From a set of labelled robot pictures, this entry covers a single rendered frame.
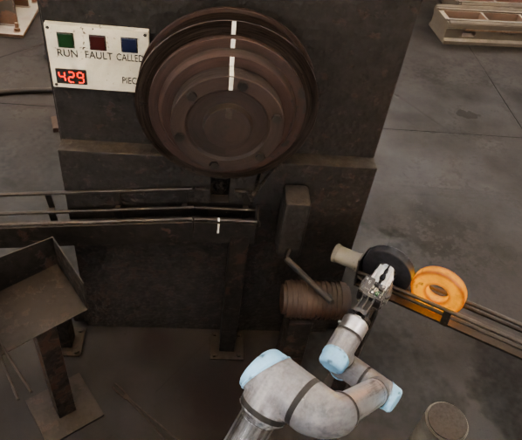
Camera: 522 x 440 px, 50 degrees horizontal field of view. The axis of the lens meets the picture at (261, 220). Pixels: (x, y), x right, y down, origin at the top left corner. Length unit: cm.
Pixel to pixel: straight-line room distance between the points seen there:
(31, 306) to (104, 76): 66
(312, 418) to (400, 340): 128
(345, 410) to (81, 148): 104
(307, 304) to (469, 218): 153
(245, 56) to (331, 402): 80
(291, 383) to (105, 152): 88
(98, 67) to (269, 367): 90
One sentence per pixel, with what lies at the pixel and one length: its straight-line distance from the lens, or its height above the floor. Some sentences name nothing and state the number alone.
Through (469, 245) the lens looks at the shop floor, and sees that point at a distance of 300.
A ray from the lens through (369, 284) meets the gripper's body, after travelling 160.
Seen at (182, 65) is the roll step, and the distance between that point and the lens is 139.
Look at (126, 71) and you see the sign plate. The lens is 160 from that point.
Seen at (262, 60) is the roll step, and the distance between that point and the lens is 139.
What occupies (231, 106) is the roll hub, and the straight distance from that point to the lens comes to 138.
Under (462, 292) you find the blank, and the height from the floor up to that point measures 77.
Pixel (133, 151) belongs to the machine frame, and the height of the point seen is 87.
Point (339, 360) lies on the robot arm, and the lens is 153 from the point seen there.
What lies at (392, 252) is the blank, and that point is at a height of 78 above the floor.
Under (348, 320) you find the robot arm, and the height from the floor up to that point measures 70.
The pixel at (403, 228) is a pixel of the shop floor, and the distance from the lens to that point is 294.
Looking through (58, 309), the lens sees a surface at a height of 60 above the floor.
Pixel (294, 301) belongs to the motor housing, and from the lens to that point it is 180.
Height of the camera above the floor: 192
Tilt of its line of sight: 43 degrees down
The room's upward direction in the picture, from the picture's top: 8 degrees clockwise
